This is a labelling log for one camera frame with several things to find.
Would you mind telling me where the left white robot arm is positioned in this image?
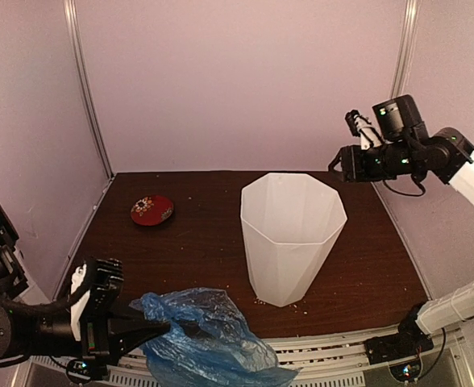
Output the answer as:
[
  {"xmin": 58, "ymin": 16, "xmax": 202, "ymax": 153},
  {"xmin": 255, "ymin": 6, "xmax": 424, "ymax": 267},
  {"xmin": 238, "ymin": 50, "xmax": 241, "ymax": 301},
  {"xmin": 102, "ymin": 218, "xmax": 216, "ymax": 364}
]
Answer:
[{"xmin": 0, "ymin": 205, "xmax": 170, "ymax": 385}]

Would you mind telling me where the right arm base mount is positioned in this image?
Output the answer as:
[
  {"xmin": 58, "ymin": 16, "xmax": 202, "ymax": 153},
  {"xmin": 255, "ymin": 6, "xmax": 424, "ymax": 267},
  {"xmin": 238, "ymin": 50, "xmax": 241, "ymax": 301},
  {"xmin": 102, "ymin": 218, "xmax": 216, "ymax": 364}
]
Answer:
[{"xmin": 364, "ymin": 334, "xmax": 434, "ymax": 383}]

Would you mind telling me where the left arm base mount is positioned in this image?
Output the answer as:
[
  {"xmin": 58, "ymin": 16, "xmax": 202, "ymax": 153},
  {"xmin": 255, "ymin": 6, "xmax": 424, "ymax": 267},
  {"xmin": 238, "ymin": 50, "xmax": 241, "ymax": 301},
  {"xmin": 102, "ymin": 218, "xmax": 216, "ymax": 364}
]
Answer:
[{"xmin": 65, "ymin": 359, "xmax": 94, "ymax": 384}]

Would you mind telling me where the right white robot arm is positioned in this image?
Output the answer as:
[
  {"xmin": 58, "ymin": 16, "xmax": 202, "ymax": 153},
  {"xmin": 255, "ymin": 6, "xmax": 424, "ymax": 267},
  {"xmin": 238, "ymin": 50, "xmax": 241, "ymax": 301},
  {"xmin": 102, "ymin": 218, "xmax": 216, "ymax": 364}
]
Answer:
[{"xmin": 328, "ymin": 94, "xmax": 474, "ymax": 356}]

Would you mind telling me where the left aluminium corner post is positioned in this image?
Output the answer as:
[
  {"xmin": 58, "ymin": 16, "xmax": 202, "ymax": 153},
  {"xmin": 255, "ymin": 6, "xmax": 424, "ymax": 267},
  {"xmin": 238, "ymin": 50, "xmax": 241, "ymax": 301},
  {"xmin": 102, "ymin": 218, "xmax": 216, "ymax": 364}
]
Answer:
[{"xmin": 63, "ymin": 0, "xmax": 114, "ymax": 181}]

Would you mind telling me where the white faceted trash bin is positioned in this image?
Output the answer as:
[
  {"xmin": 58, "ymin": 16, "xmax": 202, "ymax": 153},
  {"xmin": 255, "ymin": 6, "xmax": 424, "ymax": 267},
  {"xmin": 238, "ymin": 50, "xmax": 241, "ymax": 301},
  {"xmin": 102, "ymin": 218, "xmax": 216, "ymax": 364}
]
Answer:
[{"xmin": 240, "ymin": 173, "xmax": 347, "ymax": 307}]

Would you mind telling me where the aluminium front rail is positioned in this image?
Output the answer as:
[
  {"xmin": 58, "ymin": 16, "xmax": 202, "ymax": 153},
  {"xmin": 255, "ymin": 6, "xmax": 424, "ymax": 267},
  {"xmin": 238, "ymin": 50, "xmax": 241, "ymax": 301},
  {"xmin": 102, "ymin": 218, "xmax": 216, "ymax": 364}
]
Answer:
[{"xmin": 8, "ymin": 325, "xmax": 474, "ymax": 386}]

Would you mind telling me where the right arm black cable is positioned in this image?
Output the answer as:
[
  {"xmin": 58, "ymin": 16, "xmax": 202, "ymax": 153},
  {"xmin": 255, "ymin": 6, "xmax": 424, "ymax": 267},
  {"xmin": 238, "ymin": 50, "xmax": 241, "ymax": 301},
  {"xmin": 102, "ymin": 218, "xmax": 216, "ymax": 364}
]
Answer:
[{"xmin": 416, "ymin": 326, "xmax": 447, "ymax": 380}]

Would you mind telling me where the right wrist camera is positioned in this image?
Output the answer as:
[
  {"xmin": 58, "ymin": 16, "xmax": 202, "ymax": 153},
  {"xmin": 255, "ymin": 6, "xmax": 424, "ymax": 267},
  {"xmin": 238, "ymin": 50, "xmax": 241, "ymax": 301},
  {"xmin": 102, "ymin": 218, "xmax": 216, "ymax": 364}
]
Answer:
[{"xmin": 345, "ymin": 110, "xmax": 385, "ymax": 151}]

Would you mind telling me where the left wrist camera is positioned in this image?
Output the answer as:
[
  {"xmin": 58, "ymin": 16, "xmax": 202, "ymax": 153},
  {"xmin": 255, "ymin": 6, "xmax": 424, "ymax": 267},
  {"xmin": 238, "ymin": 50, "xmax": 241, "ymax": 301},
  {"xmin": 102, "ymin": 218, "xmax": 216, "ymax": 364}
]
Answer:
[{"xmin": 70, "ymin": 262, "xmax": 94, "ymax": 342}]

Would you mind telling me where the right aluminium corner post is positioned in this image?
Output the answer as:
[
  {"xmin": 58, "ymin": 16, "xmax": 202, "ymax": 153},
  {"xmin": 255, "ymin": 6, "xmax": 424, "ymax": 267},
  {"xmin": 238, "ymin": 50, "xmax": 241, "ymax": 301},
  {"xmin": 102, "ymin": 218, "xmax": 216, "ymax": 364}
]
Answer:
[{"xmin": 389, "ymin": 0, "xmax": 421, "ymax": 99}]

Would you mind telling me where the aluminium corner post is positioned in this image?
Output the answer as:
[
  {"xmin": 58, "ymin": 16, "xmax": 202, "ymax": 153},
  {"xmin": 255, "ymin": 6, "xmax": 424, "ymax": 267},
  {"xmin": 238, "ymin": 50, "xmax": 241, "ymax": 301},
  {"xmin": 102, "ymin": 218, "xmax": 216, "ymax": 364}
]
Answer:
[
  {"xmin": 389, "ymin": 0, "xmax": 421, "ymax": 99},
  {"xmin": 63, "ymin": 0, "xmax": 114, "ymax": 181}
]

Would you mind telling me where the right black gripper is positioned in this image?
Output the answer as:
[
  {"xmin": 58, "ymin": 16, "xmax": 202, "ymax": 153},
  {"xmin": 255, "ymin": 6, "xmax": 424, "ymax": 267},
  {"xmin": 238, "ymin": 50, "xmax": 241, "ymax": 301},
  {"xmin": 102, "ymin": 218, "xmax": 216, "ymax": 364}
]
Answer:
[{"xmin": 330, "ymin": 139, "xmax": 421, "ymax": 181}]

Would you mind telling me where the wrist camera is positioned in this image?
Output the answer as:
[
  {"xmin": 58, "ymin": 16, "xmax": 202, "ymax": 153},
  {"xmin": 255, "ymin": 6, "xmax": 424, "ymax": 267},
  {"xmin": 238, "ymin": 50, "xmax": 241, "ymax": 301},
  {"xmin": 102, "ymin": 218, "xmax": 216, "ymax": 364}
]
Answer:
[
  {"xmin": 345, "ymin": 110, "xmax": 385, "ymax": 151},
  {"xmin": 70, "ymin": 262, "xmax": 94, "ymax": 342}
]

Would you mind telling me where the blue plastic trash bag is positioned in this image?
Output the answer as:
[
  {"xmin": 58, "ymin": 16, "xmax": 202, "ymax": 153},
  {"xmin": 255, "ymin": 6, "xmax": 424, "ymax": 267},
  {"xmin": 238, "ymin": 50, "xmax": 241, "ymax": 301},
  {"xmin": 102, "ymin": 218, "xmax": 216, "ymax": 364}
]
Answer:
[{"xmin": 130, "ymin": 288, "xmax": 300, "ymax": 386}]

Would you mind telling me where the red patterned plate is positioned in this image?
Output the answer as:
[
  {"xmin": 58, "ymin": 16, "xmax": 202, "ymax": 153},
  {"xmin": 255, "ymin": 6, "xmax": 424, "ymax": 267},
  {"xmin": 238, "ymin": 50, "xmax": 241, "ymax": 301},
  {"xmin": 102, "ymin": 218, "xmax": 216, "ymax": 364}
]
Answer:
[{"xmin": 131, "ymin": 194, "xmax": 174, "ymax": 227}]

